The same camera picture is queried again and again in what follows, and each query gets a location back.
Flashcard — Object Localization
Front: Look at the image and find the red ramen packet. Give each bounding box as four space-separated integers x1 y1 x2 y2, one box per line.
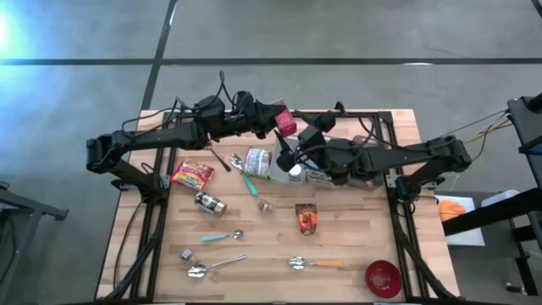
169 158 216 191

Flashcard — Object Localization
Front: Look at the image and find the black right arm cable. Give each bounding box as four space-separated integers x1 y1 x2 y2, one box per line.
357 114 429 150

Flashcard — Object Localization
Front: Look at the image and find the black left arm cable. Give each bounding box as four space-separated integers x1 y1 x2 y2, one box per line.
121 69 238 136

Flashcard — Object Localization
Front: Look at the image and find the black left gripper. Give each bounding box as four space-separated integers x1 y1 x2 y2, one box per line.
236 99 289 139

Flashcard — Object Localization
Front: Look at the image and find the orange cloth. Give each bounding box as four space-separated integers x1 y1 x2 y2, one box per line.
437 199 467 223

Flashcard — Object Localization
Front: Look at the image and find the red bowl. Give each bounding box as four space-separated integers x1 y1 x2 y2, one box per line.
365 259 403 299

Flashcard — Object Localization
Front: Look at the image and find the light-blue-handled spoon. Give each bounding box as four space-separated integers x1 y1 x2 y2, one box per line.
199 230 245 243

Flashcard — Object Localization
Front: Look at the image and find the white board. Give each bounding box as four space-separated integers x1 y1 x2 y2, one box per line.
434 194 486 247

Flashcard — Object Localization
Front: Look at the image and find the white plastic container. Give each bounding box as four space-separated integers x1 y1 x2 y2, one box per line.
481 189 521 208

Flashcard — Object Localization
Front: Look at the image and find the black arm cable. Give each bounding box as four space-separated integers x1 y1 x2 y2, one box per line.
121 69 238 136
357 114 429 150

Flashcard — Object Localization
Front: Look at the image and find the black metal stand bar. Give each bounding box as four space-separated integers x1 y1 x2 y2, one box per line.
441 187 542 237

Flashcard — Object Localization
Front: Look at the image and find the small black device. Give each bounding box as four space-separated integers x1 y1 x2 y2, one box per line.
505 280 529 297

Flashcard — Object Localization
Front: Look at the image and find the green-handled silver spoon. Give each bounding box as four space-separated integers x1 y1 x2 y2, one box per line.
230 152 259 197

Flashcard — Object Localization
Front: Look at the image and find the yellow and grey cable bundle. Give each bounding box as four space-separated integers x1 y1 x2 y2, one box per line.
423 108 512 147

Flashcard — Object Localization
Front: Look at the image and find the silver spoon wooden handle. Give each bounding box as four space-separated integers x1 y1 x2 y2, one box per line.
288 255 345 271

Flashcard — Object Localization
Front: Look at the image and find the thin black cable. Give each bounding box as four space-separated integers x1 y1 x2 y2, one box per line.
112 198 146 290

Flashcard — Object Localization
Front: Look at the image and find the white-lidded spice jar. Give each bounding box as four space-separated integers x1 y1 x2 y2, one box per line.
288 164 307 183

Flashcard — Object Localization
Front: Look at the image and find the black spoon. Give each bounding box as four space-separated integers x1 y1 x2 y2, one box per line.
207 145 233 173

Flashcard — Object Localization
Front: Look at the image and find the brown snack pouch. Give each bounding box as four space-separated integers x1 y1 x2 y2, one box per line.
295 202 319 236

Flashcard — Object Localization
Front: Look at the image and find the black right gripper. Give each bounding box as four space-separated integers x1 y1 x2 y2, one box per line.
274 111 340 172

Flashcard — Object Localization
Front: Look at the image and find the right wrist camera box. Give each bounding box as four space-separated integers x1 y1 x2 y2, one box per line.
298 125 328 150

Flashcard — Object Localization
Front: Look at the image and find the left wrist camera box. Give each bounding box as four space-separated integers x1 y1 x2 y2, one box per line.
231 90 256 118

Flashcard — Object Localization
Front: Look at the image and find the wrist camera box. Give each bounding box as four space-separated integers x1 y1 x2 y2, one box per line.
231 90 256 118
298 125 328 150

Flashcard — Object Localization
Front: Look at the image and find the light grey storage bin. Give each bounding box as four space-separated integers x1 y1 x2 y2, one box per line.
268 134 312 186
307 169 342 187

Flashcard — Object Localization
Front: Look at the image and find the black metal stand leg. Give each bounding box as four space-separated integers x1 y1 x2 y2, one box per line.
0 181 69 297

